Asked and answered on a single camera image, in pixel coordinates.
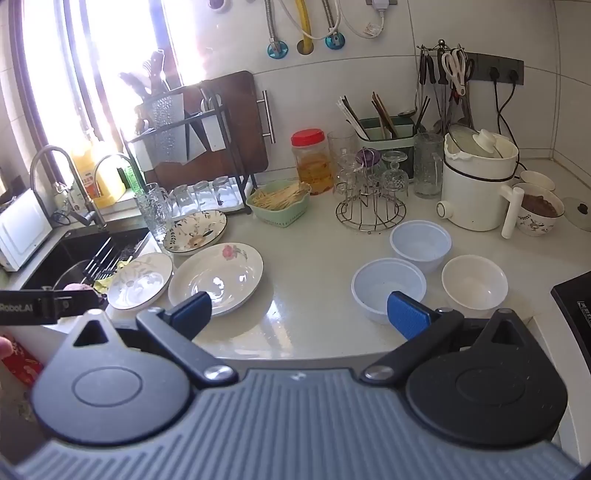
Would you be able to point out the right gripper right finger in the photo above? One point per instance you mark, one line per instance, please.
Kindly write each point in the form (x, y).
(425, 331)

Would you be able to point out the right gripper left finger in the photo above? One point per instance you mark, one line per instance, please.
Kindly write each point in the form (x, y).
(172, 332)

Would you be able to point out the leaf pattern orange-rim plate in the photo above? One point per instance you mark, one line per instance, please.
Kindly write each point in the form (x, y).
(140, 282)

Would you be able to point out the translucent plastic bowl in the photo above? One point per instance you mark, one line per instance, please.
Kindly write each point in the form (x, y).
(423, 243)
(373, 283)

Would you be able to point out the white ceramic bowl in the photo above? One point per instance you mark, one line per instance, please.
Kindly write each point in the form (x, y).
(475, 283)

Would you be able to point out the pink rose white plate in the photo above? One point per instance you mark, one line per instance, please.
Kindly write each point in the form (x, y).
(228, 273)

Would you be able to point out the deer pattern ceramic plate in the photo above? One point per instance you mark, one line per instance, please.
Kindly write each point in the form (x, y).
(194, 232)

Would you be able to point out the person's left hand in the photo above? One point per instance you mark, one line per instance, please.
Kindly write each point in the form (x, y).
(6, 348)

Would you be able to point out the white box by sink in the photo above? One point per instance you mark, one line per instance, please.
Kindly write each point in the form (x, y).
(23, 229)

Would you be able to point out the upturned drinking glass left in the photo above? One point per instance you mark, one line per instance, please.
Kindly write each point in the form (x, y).
(183, 199)

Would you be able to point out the upturned drinking glass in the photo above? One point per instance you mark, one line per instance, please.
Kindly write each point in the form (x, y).
(224, 193)
(204, 196)
(183, 199)

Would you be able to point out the tall textured glass mug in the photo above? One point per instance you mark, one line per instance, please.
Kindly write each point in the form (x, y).
(155, 208)

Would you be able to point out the upturned drinking glass middle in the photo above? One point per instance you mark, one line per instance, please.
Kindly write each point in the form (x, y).
(204, 196)

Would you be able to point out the upturned drinking glass right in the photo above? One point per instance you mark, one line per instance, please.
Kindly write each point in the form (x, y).
(224, 193)

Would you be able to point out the black induction cooktop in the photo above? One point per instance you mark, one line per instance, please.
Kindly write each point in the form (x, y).
(573, 298)

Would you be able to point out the orange juice bottle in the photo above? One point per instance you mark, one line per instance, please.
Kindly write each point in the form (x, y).
(98, 172)

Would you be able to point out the green basket of enoki mushrooms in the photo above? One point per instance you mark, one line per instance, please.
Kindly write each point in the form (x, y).
(280, 203)

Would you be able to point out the floral bowl with brown food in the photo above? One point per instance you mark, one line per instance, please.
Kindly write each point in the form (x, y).
(540, 210)

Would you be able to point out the white electric cooking pot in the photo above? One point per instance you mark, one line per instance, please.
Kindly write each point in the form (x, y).
(477, 191)

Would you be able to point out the textured glass pitcher mug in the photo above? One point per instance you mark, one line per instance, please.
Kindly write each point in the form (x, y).
(428, 165)

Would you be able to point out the small white bowl behind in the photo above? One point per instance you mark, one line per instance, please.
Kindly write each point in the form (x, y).
(538, 179)

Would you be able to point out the dark wooden cutting board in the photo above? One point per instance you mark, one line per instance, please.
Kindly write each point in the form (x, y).
(248, 149)

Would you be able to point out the clear tall glass jar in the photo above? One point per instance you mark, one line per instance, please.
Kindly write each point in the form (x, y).
(341, 142)

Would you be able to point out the glass pot lid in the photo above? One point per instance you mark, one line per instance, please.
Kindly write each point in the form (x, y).
(577, 212)

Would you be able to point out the green utensil holder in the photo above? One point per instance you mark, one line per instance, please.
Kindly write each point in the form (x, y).
(380, 138)

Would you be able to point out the red lid plastic jar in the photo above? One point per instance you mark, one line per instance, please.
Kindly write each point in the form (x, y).
(312, 160)

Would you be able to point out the black metal dish rack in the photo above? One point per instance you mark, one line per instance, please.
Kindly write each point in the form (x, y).
(180, 125)

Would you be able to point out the hanging utensil rack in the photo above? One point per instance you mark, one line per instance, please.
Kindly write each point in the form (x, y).
(449, 71)

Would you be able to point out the wire glass drying rack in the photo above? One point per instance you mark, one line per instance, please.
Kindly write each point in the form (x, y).
(368, 190)

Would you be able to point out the black wall power outlet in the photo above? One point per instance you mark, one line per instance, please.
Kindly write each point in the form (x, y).
(504, 69)

